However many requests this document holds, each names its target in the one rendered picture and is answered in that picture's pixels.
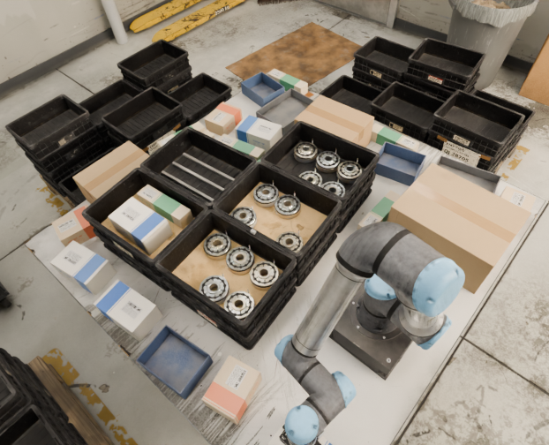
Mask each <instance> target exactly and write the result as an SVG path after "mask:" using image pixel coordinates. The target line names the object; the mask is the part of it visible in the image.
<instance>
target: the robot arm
mask: <svg viewBox="0 0 549 445"><path fill-rule="evenodd" d="M335 259H336V263H335V265H334V267H333V269H332V270H331V272H330V274H329V276H328V277H327V280H326V281H325V282H324V284H323V286H322V287H321V289H320V291H319V293H318V295H317V297H316V298H315V299H314V301H313V302H312V305H311V307H310V308H309V310H308V312H307V314H306V315H305V317H304V318H303V320H302V322H301V324H300V325H299V327H298V329H297V331H296V333H295V335H292V334H290V335H287V336H285V337H284V338H283V339H282V340H281V341H280V342H279V343H278V344H277V345H276V346H275V348H274V355H275V356H276V357H277V358H278V360H279V361H280V362H281V364H282V366H283V367H285V368H286V369H287V371H288V372H289V373H290V374H291V375H292V376H293V378H294V379H295V380H296V381H297V382H298V383H299V384H300V386H301V387H302V388H303V389H304V390H305V392H306V393H307V394H308V395H309V396H308V397H307V398H306V399H305V400H304V401H303V402H302V403H301V404H300V405H298V406H295V407H293V408H292V409H291V410H290V411H289V413H288V415H287V417H286V419H285V424H284V425H283V426H282V428H283V429H284V430H283V432H282V434H281V435H280V436H279V438H280V441H281V442H282V443H283V444H284V445H321V444H320V443H319V441H318V439H319V438H320V437H321V436H322V435H323V434H324V429H325V428H326V427H327V425H328V424H329V423H330V422H331V421H332V420H333V419H334V418H335V417H336V416H337V415H338V414H339V413H340V412H341V411H342V410H343V409H346V408H347V405H348V404H349V403H350V402H351V401H352V400H353V399H354V398H355V396H356V395H357V391H356V388H355V386H354V384H353V383H352V382H351V380H350V379H349V378H348V377H347V376H346V375H345V374H343V373H342V372H340V371H335V372H334V373H332V374H331V373H330V372H329V371H328V370H327V369H326V368H325V367H324V366H323V365H322V364H321V363H320V362H319V361H318V360H317V359H316V356H317V355H318V353H319V351H320V349H321V348H322V346H323V344H324V343H325V341H326V340H327V339H328V337H329V335H330V334H331V332H332V331H333V329H334V328H335V326H336V324H337V322H338V321H339V320H340V319H341V317H342V315H343V313H344V312H345V310H346V309H347V307H348V306H349V304H350V302H351V300H352V299H353V298H354V297H355V295H356V294H357V291H358V290H359V288H360V287H361V285H362V284H363V282H364V281H365V290H364V295H362V296H361V297H360V299H359V300H358V302H357V306H356V316H357V320H358V322H359V323H360V325H361V326H362V327H363V328H365V329H366V330H368V331H370V332H372V333H374V334H380V335H382V334H387V333H390V332H392V331H394V330H395V329H396V328H399V329H400V330H401V331H402V332H403V333H404V334H405V335H407V336H408V337H409V338H410V339H411V340H412V341H414V342H415V343H416V345H417V346H420V347H421V348H422V349H423V350H429V349H430V348H431V347H432V346H433V345H434V344H435V343H436V342H437V341H438V340H439V339H440V338H441V337H442V336H443V335H444V334H445V332H446V331H447V330H448V329H449V328H450V326H451V325H452V321H451V320H450V319H449V318H448V316H447V315H445V314H444V313H443V312H444V311H445V310H446V309H447V308H448V307H449V306H450V305H451V304H452V302H453V301H454V300H455V298H456V297H457V295H458V294H459V292H460V289H461V288H462V287H463V284H464V280H465V274H464V272H463V270H462V269H461V268H459V267H458V266H457V265H456V264H455V262H454V261H452V260H451V259H449V258H447V257H445V256H444V255H443V254H441V253H439V252H438V251H436V250H435V249H434V248H432V247H431V246H429V245H428V244H427V243H426V242H424V241H423V240H422V239H420V238H418V237H417V236H416V235H414V234H413V233H411V232H410V231H409V230H407V229H406V228H405V227H403V226H402V225H400V224H398V223H394V222H374V223H371V224H368V225H365V226H364V227H362V228H360V229H358V230H356V231H355V232H353V233H352V234H351V235H350V236H348V237H347V238H346V239H345V240H344V242H343V243H342V245H341V246H340V248H339V250H338V251H337V253H336V255H335ZM365 279H366V280H365Z"/></svg>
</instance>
